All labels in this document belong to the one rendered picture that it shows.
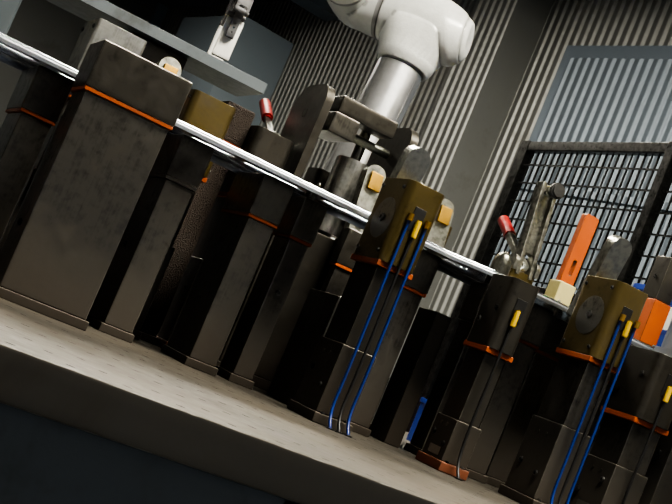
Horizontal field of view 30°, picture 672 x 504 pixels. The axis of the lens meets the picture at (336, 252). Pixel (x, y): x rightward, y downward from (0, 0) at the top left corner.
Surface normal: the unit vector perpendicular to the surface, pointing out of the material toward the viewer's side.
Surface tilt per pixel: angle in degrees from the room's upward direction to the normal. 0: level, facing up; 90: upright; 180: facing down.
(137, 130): 90
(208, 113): 90
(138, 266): 90
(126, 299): 90
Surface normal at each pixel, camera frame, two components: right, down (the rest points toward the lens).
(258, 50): 0.52, 0.14
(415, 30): -0.15, -0.16
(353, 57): -0.76, -0.37
